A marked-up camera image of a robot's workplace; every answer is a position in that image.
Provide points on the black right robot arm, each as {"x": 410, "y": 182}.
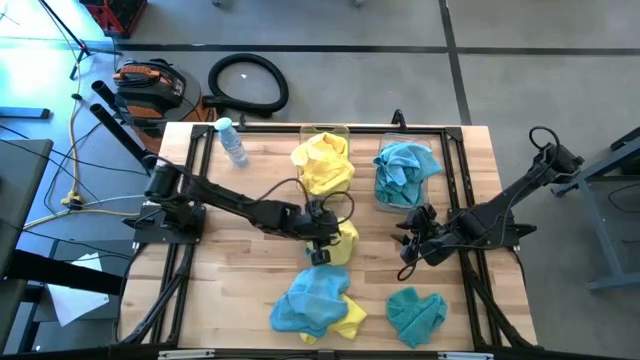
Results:
{"x": 500, "y": 205}

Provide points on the grey metal stand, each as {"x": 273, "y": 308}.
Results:
{"x": 600, "y": 235}

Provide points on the white paper sheet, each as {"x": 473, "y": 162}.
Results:
{"x": 75, "y": 300}

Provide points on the black vacuum wand tube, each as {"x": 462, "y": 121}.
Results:
{"x": 107, "y": 95}
{"x": 120, "y": 132}

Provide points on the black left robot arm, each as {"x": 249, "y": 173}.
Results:
{"x": 225, "y": 200}

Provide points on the black clamp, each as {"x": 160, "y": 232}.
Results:
{"x": 398, "y": 119}

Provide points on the teal microfiber towel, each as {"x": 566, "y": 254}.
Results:
{"x": 415, "y": 317}
{"x": 395, "y": 195}

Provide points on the clear plastic water bottle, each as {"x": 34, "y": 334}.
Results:
{"x": 232, "y": 145}

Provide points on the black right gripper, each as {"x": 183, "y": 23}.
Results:
{"x": 425, "y": 237}

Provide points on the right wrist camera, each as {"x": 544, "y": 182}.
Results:
{"x": 417, "y": 214}

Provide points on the silver metal bracket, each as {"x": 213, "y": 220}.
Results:
{"x": 465, "y": 356}
{"x": 185, "y": 354}

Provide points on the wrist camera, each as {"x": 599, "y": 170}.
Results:
{"x": 316, "y": 207}
{"x": 417, "y": 214}

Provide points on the black tripod stand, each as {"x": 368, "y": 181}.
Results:
{"x": 80, "y": 44}

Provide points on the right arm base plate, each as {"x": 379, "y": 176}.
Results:
{"x": 522, "y": 231}

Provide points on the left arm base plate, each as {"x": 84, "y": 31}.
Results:
{"x": 150, "y": 232}

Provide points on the black side table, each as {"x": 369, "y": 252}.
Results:
{"x": 50, "y": 270}

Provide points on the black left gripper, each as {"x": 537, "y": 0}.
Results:
{"x": 320, "y": 230}

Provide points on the grey desk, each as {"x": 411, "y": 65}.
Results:
{"x": 20, "y": 190}

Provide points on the grey metal bar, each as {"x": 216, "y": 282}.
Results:
{"x": 25, "y": 112}

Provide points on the clear plastic basket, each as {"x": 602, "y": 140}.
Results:
{"x": 325, "y": 129}
{"x": 405, "y": 136}

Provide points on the orange black shop vacuum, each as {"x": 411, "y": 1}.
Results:
{"x": 150, "y": 95}

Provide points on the light blue microfiber towel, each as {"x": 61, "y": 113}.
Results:
{"x": 310, "y": 300}
{"x": 410, "y": 160}

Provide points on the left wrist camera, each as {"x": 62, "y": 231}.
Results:
{"x": 316, "y": 207}

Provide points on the yellow microfiber towel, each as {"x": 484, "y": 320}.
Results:
{"x": 352, "y": 322}
{"x": 330, "y": 180}
{"x": 320, "y": 147}
{"x": 347, "y": 245}

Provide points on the red tool crate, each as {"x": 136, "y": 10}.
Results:
{"x": 115, "y": 15}

